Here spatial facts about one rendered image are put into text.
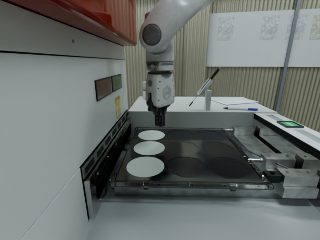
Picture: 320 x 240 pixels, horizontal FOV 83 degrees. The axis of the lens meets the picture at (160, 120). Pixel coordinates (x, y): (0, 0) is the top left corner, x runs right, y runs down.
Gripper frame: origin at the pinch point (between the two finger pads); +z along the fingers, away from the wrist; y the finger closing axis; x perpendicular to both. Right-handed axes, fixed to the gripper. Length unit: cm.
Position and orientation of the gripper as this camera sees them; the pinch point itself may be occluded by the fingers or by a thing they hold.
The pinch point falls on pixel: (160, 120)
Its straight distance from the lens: 60.5
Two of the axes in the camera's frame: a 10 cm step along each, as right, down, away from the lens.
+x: -7.9, -1.8, 5.8
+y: 6.1, -2.4, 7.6
